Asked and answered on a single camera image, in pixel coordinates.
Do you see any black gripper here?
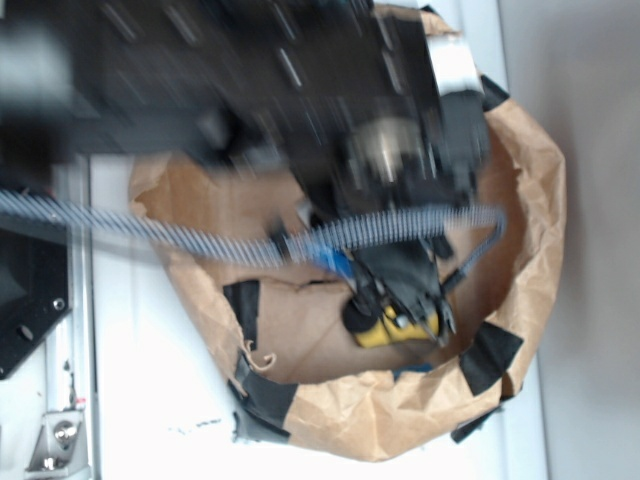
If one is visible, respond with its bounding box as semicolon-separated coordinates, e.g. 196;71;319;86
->
342;240;457;348

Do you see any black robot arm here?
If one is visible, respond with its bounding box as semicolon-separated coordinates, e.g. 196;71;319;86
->
1;1;502;344

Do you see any yellow sponge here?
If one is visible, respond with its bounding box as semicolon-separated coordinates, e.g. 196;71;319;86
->
353;306;444;349

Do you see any brown paper bin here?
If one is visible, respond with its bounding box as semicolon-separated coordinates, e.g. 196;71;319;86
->
128;4;567;463

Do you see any grey braided cable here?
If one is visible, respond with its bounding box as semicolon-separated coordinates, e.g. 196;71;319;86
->
0;190;507;296

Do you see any aluminium rail frame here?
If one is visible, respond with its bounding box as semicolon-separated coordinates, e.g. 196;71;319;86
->
43;154;104;480

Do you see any metal corner bracket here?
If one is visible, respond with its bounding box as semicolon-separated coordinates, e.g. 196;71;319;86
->
24;410;92;479

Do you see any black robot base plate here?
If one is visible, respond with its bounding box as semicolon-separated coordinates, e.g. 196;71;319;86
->
1;222;70;380

